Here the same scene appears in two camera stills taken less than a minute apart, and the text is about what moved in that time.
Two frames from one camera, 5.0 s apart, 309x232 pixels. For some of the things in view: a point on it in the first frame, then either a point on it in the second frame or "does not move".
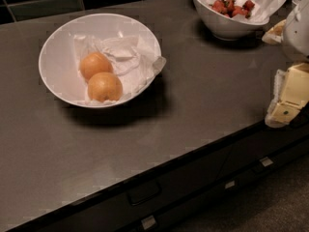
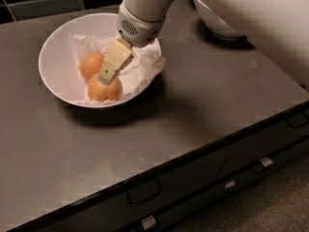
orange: (104, 87) does not move
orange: (93, 64) does not move
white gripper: (296, 33) to (139, 30)
